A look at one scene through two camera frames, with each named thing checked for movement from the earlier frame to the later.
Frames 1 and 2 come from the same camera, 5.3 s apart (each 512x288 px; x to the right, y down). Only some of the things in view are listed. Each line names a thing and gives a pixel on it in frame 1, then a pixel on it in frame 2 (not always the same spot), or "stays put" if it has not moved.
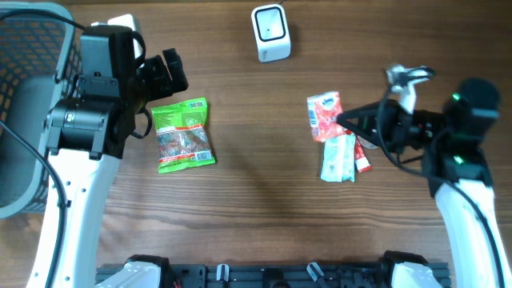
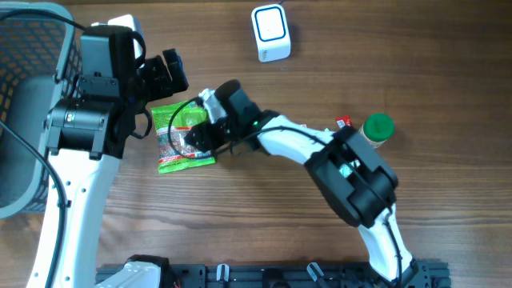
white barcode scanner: (271, 31) stays put
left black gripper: (163, 86) stays put
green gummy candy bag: (183, 139) stays put
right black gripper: (395, 124) → (206, 131)
